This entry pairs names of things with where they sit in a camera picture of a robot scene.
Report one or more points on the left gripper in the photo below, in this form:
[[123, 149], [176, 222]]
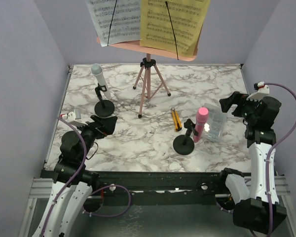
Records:
[[108, 123]]

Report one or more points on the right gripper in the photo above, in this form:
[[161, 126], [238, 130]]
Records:
[[238, 105]]

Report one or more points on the black microphone stand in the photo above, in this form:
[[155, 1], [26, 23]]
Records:
[[184, 144], [105, 107]]

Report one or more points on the pink microphone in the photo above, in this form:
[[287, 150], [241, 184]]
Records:
[[201, 119]]

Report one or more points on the white microphone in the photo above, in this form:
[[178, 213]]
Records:
[[97, 71]]

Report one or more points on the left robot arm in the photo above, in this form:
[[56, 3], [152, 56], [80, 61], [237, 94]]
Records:
[[72, 183]]

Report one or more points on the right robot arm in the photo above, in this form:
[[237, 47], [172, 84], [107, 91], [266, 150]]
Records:
[[257, 207]]

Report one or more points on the clear plastic compartment box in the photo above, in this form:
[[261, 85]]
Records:
[[214, 126]]

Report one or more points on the yellow utility knife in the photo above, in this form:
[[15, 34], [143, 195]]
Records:
[[176, 120]]

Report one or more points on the pink tripod music stand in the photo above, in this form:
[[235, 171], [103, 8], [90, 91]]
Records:
[[145, 69]]

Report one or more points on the yellow sheet music page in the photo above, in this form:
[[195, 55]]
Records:
[[172, 25]]

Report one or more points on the white sheet music page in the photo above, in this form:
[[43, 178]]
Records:
[[115, 21]]

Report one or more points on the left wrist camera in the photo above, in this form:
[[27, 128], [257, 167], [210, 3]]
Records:
[[74, 118]]

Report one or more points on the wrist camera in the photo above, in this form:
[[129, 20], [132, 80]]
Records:
[[74, 118], [261, 90]]

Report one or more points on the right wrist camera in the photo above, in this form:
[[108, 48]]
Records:
[[261, 90]]

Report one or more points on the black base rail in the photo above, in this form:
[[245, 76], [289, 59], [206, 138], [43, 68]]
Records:
[[158, 188]]

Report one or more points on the aluminium frame rail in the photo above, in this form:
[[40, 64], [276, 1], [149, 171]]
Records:
[[41, 188]]

